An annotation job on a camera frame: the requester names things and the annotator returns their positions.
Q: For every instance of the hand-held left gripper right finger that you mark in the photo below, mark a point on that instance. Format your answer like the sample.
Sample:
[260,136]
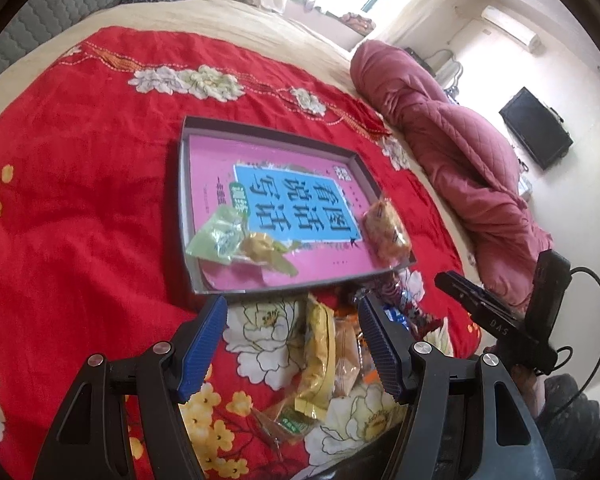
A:
[380,345]

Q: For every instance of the pink book with blue label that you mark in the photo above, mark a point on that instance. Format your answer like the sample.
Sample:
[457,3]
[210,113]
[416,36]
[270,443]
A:
[220,160]

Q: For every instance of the green cake packet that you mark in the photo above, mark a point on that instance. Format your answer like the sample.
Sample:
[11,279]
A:
[220,240]

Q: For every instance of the white metal chair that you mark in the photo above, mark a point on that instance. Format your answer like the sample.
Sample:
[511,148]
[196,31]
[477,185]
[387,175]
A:
[447,67]

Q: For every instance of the blue snack packet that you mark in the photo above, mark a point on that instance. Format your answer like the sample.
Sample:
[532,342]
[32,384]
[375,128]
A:
[395,316]

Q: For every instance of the grey quilted headboard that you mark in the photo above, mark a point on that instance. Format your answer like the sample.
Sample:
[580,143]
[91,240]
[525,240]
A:
[55,10]

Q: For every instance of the black television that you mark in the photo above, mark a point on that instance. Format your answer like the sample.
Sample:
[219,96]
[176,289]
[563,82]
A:
[535,127]

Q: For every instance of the pink quilt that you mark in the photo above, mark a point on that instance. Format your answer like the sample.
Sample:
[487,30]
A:
[455,160]

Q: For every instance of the orange snack packet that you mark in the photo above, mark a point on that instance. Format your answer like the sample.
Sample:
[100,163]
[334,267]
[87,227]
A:
[368,360]

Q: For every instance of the tan snack packet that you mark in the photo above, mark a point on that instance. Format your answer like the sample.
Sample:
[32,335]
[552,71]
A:
[347,360]

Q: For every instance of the red snack packet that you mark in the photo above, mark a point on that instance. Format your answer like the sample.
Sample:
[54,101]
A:
[422,322]

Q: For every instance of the grey cardboard tray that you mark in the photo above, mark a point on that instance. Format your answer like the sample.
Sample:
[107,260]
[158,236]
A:
[184,200]

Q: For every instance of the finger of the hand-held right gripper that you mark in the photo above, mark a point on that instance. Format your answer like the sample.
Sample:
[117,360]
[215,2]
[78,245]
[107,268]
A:
[472,295]

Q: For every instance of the yellow snack packet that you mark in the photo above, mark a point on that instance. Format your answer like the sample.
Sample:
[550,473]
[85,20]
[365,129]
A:
[317,355]

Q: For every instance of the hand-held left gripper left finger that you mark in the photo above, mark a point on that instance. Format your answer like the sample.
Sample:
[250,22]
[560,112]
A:
[202,350]

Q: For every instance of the red floral blanket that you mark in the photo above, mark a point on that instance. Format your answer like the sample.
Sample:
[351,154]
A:
[80,210]

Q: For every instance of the clear orange bun packet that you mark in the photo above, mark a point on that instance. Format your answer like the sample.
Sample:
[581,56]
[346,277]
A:
[385,230]

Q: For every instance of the white air conditioner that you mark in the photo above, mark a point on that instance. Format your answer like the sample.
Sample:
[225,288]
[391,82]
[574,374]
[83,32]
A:
[510,27]

